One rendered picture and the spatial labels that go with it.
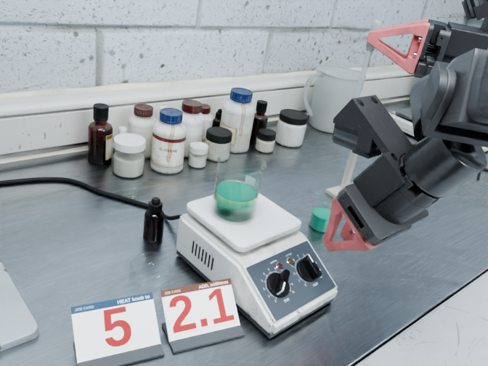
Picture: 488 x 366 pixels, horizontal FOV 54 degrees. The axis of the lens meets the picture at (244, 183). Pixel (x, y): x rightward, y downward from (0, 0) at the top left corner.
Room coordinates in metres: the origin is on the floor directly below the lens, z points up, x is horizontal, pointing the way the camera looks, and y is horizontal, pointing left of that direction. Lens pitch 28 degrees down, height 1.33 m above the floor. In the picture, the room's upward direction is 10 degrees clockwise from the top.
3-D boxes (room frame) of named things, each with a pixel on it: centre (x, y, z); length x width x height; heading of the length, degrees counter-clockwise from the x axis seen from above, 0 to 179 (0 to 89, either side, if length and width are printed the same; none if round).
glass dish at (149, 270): (0.50, 0.10, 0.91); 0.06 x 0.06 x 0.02
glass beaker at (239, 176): (0.55, 0.01, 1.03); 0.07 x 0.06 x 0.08; 10
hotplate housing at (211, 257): (0.54, -0.03, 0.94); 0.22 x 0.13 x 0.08; 47
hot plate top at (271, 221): (0.56, -0.01, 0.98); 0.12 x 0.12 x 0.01; 47
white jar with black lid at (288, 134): (1.07, -0.09, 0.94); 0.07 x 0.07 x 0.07
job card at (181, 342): (0.43, 0.02, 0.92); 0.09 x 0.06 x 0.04; 120
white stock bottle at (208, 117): (0.97, 0.11, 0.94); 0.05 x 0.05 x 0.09
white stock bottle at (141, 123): (0.86, 0.21, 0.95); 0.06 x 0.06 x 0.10
